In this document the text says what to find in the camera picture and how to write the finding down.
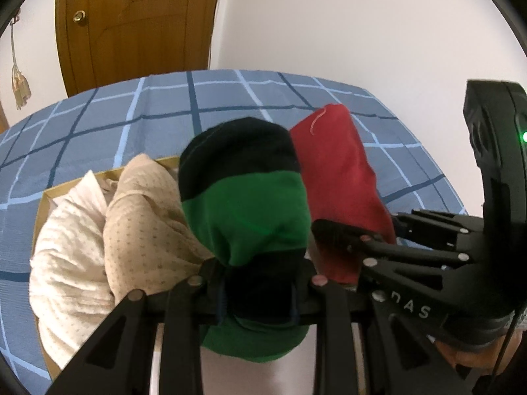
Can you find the brown wooden door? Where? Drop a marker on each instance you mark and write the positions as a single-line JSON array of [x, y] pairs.
[[136, 28]]

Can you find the beige curtain tassel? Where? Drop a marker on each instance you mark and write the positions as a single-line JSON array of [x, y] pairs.
[[20, 86]]

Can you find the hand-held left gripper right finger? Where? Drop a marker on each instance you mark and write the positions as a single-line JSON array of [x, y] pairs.
[[306, 300]]

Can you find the brass door knob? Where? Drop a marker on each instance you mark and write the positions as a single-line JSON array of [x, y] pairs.
[[79, 16]]

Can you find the person's right hand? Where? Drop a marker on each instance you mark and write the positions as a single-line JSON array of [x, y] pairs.
[[473, 356]]

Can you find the tan dotted underwear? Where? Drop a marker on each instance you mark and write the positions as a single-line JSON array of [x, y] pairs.
[[148, 234]]

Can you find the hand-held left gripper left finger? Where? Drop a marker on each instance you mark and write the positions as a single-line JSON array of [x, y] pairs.
[[206, 296]]

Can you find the metal wall hook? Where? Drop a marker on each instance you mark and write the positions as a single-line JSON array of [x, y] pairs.
[[17, 17]]

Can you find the blue plaid tablecloth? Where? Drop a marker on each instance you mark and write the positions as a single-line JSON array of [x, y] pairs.
[[123, 115]]

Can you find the white dotted underwear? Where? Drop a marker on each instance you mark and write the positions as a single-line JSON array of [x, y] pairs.
[[70, 275]]

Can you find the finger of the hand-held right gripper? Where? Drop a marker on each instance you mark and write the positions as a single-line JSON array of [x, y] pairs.
[[436, 224], [395, 255]]

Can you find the green and black underwear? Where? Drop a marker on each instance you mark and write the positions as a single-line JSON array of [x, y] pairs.
[[247, 205]]

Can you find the shallow white tray wooden rim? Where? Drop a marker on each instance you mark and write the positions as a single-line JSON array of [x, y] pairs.
[[255, 378]]

